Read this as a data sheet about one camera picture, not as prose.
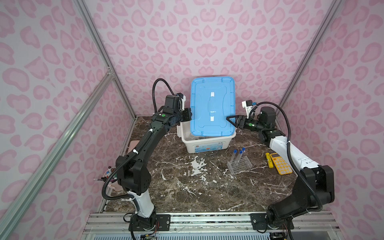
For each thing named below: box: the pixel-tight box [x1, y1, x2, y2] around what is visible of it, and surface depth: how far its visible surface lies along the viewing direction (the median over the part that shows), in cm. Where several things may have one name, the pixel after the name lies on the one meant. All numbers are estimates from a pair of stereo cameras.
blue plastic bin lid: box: [190, 76, 236, 137], surface depth 84 cm
